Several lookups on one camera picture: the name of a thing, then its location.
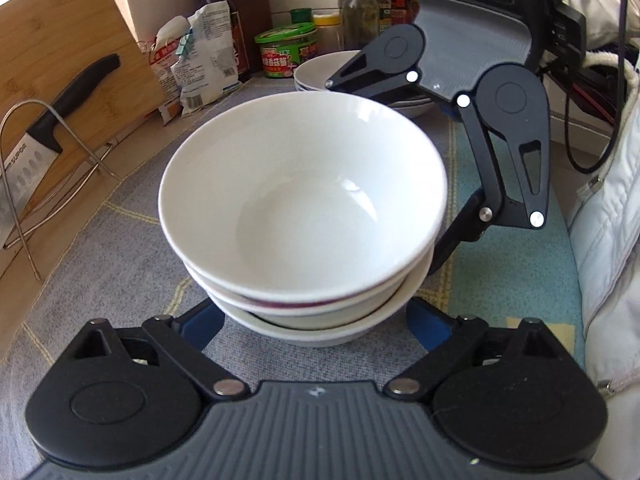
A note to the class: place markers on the bamboo cutting board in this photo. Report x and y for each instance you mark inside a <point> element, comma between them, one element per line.
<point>60,35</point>

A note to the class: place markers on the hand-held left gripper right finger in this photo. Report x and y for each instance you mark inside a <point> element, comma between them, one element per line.
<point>430,323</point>

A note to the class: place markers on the red white food bag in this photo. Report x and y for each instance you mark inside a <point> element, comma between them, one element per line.
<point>165,55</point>

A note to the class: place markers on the clear bottle red cap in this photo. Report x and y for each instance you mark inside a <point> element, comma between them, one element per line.
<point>360,20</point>

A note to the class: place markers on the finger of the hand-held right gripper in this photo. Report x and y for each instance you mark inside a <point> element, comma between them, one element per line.
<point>370,80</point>
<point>482,175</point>

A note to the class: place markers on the person's white jacket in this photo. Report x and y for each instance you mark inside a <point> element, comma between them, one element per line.
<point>615,235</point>

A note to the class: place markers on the green lid food tub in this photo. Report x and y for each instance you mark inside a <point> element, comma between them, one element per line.
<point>285,55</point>

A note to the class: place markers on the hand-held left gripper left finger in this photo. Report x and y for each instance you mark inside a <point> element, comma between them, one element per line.
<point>200,326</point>

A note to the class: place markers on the white green food bag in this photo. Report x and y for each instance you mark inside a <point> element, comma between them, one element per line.
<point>210,60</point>

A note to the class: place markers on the yellow lid jar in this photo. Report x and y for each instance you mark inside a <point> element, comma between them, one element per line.
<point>327,35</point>

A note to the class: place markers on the white bowl purple floral print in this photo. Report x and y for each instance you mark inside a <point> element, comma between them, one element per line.
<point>310,335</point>
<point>300,185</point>
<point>215,285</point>

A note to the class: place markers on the large dark brown bottle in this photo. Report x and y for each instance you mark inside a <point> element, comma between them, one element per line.
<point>255,10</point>

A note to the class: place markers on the grey checked table mat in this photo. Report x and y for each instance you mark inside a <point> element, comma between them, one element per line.
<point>125,240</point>

